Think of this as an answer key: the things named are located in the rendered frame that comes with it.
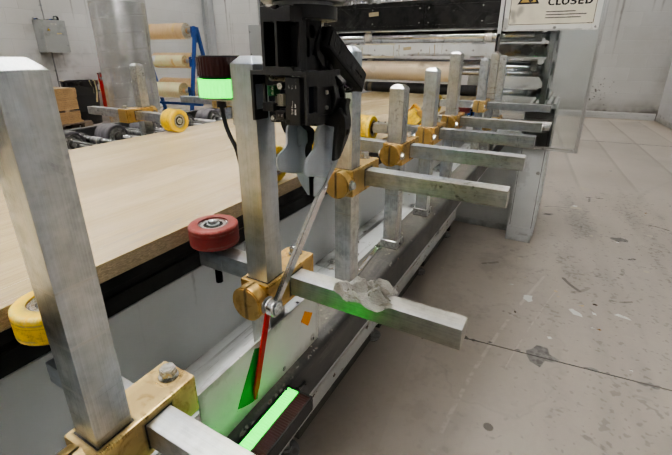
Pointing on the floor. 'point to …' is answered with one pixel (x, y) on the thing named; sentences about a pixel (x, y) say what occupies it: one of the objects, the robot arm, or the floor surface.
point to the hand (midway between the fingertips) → (315, 183)
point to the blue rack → (191, 69)
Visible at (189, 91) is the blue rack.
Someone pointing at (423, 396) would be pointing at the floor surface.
